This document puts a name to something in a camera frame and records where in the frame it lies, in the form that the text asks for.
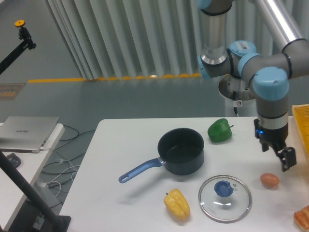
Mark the black saucepan blue handle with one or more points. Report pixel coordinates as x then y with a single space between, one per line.
181 152

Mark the yellow wicker basket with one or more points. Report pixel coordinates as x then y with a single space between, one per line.
301 117

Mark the glass lid blue knob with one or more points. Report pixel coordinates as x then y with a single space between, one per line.
225 199

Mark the green bell pepper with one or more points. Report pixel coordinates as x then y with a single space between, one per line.
220 131

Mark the orange toy bread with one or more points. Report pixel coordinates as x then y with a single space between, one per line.
301 219

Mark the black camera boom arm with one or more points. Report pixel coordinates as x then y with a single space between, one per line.
27 43

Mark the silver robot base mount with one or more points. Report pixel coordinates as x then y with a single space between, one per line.
239 101

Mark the white side desk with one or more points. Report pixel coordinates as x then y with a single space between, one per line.
11 197

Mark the white corrugated curtain panel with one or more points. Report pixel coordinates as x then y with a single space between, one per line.
132 38

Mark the silver laptop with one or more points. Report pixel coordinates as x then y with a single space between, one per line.
26 133

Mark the yellow bell pepper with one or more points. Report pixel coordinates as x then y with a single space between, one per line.
177 204

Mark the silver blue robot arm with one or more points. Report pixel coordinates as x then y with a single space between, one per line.
266 77

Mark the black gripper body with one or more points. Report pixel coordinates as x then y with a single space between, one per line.
274 137

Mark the black tripod pole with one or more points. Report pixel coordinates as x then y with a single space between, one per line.
53 222

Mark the brown egg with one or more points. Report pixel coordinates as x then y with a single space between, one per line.
269 180

